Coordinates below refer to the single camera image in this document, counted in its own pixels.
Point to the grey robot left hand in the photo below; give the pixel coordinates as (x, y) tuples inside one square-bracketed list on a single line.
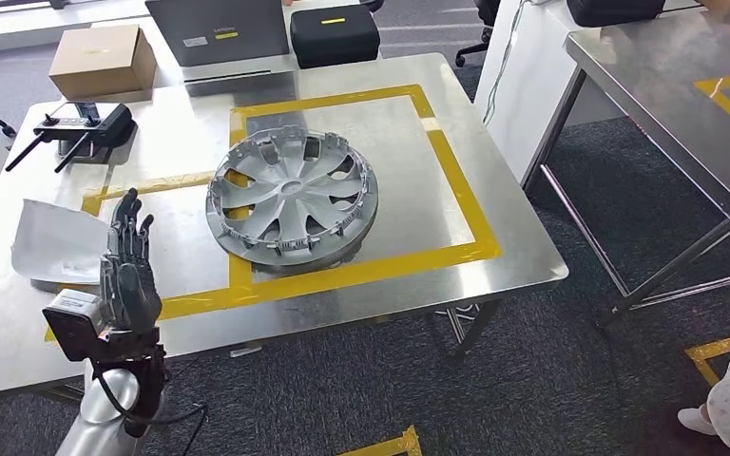
[(129, 289)]

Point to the white curved plastic part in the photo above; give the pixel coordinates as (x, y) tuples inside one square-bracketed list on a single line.
[(56, 242)]

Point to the stainless steel workbench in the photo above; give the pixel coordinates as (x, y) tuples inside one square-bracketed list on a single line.
[(403, 189)]

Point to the white floor power socket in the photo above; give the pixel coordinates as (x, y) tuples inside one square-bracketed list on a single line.
[(246, 350)]

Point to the black remote controller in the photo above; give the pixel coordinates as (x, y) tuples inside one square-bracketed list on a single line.
[(94, 126)]

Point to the silver wheel hubcap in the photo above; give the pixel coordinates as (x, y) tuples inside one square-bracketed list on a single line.
[(292, 195)]

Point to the black office chair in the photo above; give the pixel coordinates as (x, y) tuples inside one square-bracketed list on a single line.
[(1, 129), (481, 31)]

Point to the brown cardboard box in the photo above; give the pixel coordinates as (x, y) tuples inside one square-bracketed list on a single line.
[(100, 63)]

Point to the grey laptop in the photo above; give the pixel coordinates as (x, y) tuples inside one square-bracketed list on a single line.
[(226, 28)]

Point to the white panel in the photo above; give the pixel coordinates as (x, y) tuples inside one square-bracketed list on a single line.
[(541, 75)]

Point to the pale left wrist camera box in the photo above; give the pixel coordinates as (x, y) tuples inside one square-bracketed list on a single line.
[(72, 321)]

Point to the stainless steel table frame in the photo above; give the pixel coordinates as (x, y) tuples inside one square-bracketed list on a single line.
[(655, 94)]

